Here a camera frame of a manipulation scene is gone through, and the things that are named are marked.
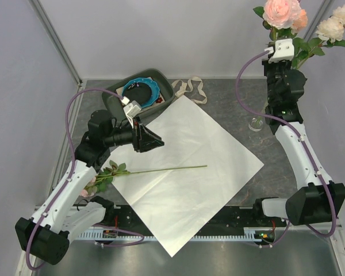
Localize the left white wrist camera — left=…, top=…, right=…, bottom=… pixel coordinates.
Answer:
left=121, top=97, right=141, bottom=129

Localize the aluminium frame rail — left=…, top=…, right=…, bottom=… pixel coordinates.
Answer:
left=29, top=0, right=83, bottom=87

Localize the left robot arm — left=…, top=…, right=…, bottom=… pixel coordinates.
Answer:
left=15, top=110, right=164, bottom=265

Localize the slotted cable duct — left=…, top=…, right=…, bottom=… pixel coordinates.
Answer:
left=75, top=227, right=268, bottom=242

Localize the cream white rose stem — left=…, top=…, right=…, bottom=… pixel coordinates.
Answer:
left=292, top=5, right=345, bottom=69

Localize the cream printed ribbon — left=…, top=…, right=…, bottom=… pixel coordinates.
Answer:
left=171, top=76, right=208, bottom=105

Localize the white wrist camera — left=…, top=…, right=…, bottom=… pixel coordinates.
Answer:
left=265, top=38, right=294, bottom=63
left=121, top=97, right=141, bottom=129

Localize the white wrapping paper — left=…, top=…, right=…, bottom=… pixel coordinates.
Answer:
left=110, top=97, right=263, bottom=256

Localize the light pink rose stem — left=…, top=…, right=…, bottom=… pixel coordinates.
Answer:
left=255, top=1, right=306, bottom=133

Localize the blue scalloped bowl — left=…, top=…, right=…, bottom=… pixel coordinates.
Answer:
left=121, top=76, right=161, bottom=111

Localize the grey green plastic tray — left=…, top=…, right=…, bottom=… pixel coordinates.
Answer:
left=102, top=68, right=175, bottom=121

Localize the peach double rose stem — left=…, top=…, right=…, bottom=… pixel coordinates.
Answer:
left=277, top=9, right=308, bottom=39

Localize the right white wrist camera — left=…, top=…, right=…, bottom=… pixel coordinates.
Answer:
left=265, top=38, right=294, bottom=63

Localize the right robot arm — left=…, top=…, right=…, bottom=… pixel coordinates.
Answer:
left=251, top=60, right=345, bottom=227

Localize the small pink rose stem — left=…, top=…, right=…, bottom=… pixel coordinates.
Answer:
left=79, top=160, right=207, bottom=198

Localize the clear glass vase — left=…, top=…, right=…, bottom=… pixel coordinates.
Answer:
left=248, top=116, right=264, bottom=132

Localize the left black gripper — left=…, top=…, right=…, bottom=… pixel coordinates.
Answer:
left=104, top=115, right=164, bottom=153

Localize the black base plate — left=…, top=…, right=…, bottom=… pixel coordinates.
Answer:
left=101, top=205, right=286, bottom=236

